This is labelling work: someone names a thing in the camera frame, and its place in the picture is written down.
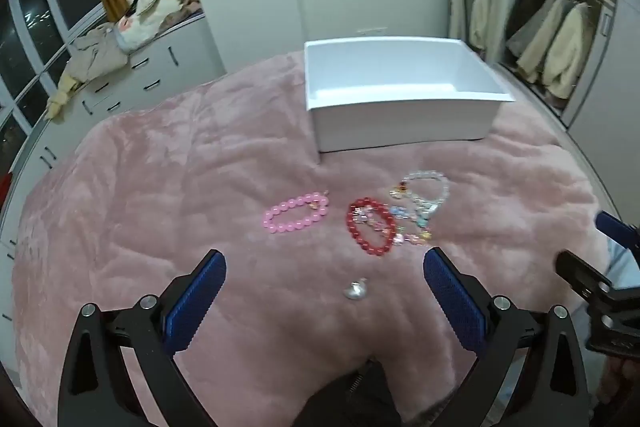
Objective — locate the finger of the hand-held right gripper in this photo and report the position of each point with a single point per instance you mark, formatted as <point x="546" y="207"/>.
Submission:
<point x="580" y="274"/>
<point x="612" y="226"/>

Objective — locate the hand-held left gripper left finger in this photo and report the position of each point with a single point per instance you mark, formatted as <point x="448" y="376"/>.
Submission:
<point x="197" y="302"/>

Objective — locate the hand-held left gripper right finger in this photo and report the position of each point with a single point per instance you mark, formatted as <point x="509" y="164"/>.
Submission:
<point x="452" y="302"/>

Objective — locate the silver brooch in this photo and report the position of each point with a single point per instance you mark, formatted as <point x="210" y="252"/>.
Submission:
<point x="352" y="291"/>

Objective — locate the white storage box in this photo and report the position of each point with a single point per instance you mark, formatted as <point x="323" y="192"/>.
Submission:
<point x="400" y="122"/>

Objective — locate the light blue clothing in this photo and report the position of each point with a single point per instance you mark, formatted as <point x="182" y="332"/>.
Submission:
<point x="622" y="259"/>

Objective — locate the pink fluffy blanket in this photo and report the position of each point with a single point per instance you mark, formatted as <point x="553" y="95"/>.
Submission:
<point x="175" y="187"/>

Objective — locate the black zippered garment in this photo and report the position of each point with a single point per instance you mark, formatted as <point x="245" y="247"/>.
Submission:
<point x="360" y="392"/>

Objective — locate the open white wardrobe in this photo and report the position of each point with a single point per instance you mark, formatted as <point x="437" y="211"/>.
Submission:
<point x="550" y="57"/>

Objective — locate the beige hanging coats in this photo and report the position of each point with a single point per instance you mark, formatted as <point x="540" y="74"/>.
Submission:
<point x="560" y="47"/>

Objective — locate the black hanging garment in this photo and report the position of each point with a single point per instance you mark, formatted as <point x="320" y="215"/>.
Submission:
<point x="527" y="7"/>

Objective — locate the white low drawer cabinet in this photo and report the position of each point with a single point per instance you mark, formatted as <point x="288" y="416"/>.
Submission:
<point x="165" y="62"/>

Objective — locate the cream hanging jacket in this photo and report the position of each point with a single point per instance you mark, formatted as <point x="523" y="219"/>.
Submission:
<point x="481" y="14"/>

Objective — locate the beige crumpled clothes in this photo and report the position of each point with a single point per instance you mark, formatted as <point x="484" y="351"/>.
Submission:
<point x="95" y="52"/>

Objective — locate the cream plush rabbit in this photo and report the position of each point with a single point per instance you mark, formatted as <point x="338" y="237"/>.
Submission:
<point x="147" y="2"/>

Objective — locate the window with white frame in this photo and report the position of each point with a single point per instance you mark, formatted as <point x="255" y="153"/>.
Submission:
<point x="45" y="42"/>

